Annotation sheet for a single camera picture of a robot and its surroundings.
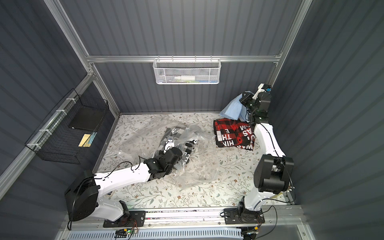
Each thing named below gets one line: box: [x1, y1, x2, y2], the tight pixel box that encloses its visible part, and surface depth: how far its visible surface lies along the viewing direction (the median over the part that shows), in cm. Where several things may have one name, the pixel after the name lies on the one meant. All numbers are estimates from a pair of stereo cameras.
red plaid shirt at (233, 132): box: [213, 118, 256, 151], surface depth 98 cm
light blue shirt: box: [219, 90, 255, 122], surface depth 86 cm
